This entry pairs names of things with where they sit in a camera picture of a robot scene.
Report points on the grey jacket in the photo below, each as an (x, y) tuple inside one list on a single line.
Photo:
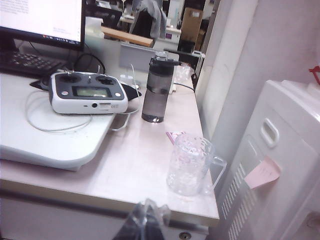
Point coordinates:
[(156, 20)]

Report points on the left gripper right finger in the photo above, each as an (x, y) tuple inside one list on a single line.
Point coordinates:
[(156, 225)]

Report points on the brown cardboard box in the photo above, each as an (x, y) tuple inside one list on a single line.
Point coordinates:
[(191, 27)]

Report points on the clear plastic bag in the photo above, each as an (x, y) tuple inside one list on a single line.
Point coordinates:
[(185, 73)]

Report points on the white RC transmitter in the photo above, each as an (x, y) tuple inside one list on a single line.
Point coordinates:
[(87, 105)]

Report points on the clear plastic mug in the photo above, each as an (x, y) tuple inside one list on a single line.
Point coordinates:
[(187, 170)]

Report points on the black computer monitor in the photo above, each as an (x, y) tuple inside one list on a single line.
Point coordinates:
[(37, 17)]

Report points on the grey partition panel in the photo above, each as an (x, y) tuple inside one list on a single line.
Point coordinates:
[(135, 56)]

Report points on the white water dispenser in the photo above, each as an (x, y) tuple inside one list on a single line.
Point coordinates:
[(287, 125)]

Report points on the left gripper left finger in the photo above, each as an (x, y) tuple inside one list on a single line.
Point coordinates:
[(140, 225)]

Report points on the dark grey water bottle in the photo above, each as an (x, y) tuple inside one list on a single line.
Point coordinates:
[(155, 100)]

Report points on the wooden shelf board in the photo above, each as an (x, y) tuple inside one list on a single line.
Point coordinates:
[(125, 36)]

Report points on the pink paper packet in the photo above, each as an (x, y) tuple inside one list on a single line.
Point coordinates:
[(172, 136)]

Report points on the black computer keyboard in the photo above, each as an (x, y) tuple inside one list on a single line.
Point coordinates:
[(30, 61)]

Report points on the pink sticky note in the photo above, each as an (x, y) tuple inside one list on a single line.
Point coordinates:
[(262, 172)]

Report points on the white tissue box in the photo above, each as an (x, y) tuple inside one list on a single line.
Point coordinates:
[(93, 27)]

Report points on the white raised desk board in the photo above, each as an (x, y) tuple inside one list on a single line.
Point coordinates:
[(50, 145)]

